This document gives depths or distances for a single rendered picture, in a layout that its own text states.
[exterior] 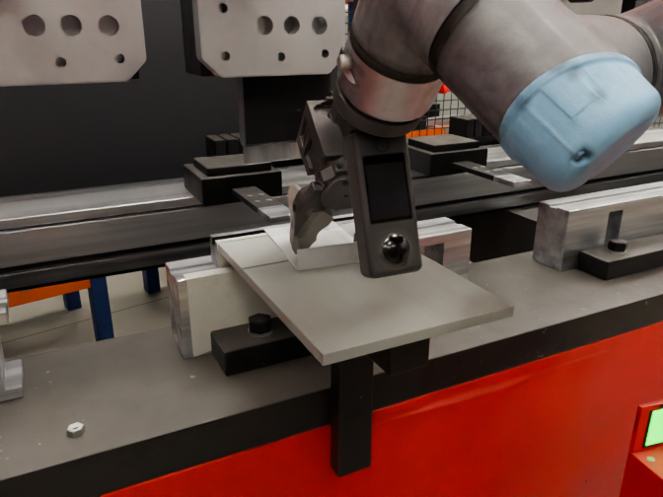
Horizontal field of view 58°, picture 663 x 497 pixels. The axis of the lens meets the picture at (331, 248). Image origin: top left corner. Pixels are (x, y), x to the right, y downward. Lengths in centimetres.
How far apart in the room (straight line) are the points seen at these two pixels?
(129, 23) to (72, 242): 40
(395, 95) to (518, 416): 52
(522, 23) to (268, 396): 42
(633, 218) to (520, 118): 73
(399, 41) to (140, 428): 41
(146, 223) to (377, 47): 57
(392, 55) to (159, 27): 78
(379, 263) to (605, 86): 21
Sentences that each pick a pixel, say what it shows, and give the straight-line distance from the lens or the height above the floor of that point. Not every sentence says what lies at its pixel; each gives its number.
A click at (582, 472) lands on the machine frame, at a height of 61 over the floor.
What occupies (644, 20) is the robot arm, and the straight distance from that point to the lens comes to 46.
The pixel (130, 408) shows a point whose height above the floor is 87.
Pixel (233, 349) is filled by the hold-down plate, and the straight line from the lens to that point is 65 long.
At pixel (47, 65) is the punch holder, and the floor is 119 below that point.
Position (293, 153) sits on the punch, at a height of 109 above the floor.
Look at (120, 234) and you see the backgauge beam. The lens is 90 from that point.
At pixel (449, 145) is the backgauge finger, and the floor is 103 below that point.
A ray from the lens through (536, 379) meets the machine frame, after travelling 82.
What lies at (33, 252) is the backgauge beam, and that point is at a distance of 90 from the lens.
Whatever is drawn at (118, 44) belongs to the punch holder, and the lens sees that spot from 58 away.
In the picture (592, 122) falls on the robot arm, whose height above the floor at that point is 118.
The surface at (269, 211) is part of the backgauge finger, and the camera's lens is 75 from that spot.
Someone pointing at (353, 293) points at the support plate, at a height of 100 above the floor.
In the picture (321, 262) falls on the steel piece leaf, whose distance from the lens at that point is 59.
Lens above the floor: 122
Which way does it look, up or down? 20 degrees down
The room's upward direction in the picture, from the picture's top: straight up
